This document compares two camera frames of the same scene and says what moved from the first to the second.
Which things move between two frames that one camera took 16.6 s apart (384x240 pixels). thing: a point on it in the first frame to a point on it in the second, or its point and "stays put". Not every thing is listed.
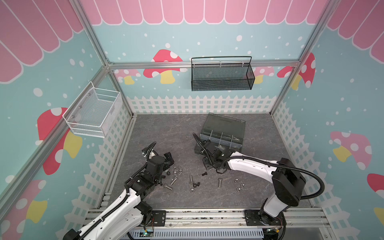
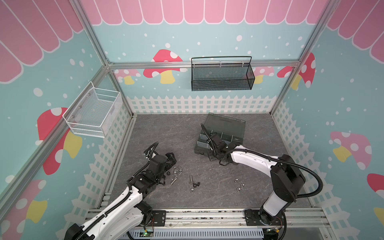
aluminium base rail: (233, 219) stays put
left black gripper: (171, 162) stays put
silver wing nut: (178, 171) stays put
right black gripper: (208, 152) to (212, 139)
